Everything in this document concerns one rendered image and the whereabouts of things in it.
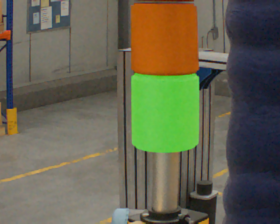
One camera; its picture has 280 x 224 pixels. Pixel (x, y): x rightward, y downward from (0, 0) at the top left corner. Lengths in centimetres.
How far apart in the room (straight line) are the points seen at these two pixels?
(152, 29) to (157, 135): 8
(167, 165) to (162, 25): 11
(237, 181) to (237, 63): 26
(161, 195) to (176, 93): 8
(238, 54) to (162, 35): 95
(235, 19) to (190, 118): 93
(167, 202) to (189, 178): 191
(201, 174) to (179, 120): 202
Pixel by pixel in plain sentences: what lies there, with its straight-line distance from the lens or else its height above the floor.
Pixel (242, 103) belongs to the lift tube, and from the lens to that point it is 145.
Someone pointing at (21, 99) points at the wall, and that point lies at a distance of 1213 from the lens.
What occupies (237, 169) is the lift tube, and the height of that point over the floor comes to 188.
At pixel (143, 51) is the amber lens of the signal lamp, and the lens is 50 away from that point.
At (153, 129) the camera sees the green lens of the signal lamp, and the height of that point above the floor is 218.
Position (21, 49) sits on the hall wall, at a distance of 1220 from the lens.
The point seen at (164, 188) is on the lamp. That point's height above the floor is 213.
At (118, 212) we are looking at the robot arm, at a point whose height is 162.
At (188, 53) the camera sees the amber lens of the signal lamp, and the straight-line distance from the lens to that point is 50.
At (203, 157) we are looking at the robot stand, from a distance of 250.
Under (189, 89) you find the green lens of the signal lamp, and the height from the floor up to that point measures 221.
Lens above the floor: 229
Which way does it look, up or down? 11 degrees down
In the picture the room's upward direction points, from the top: straight up
